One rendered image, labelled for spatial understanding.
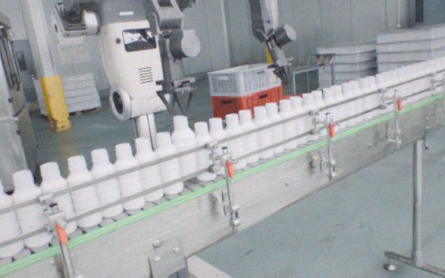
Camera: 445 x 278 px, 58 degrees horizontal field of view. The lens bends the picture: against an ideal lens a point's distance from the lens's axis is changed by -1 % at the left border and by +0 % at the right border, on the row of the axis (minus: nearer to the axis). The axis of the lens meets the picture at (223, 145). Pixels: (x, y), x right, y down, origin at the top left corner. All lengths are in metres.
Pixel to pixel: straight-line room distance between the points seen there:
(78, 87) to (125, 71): 9.01
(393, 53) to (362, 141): 6.15
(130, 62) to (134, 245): 0.84
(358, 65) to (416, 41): 1.24
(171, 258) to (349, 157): 0.82
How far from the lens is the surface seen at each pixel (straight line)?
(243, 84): 3.56
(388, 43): 7.80
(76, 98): 10.63
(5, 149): 4.69
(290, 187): 1.36
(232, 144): 1.19
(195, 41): 1.01
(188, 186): 1.14
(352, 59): 8.32
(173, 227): 1.08
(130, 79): 1.65
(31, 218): 0.95
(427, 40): 7.53
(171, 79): 1.06
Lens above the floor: 1.39
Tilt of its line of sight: 15 degrees down
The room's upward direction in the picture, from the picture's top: 7 degrees counter-clockwise
